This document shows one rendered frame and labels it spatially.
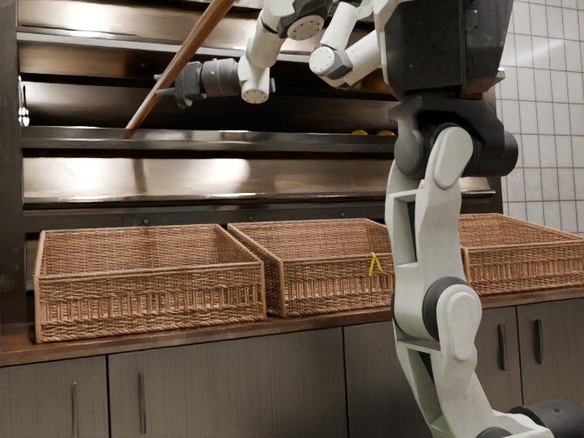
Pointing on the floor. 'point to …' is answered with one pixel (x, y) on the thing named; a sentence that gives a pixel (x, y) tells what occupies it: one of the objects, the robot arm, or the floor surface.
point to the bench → (278, 374)
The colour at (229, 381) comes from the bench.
